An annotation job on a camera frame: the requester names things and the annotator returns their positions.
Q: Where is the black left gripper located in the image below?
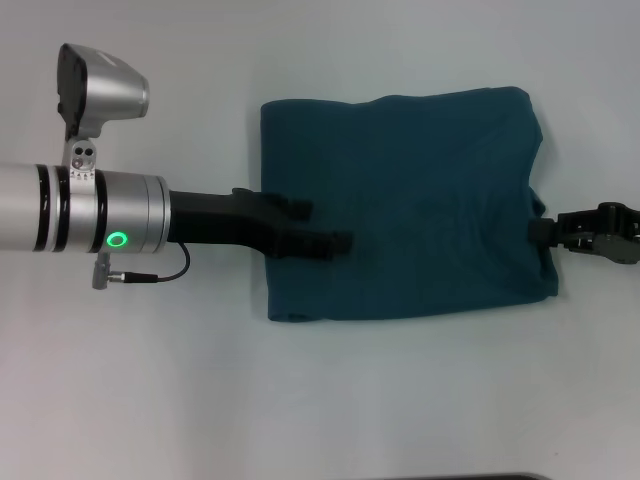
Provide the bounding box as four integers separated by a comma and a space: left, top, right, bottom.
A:
168, 187, 356, 262

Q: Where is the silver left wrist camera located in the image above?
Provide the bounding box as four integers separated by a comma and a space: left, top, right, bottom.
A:
55, 42, 152, 176

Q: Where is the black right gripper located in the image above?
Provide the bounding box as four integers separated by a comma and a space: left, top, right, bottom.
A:
528, 200, 640, 266

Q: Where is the left arm flange cable plug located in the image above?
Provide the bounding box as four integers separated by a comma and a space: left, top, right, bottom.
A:
90, 251, 160, 291

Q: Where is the teal t-shirt with FREE print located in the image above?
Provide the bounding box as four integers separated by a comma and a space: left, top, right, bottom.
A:
259, 85, 560, 325

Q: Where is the grey left arm cable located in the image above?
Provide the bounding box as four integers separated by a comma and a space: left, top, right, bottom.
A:
155, 242, 193, 282

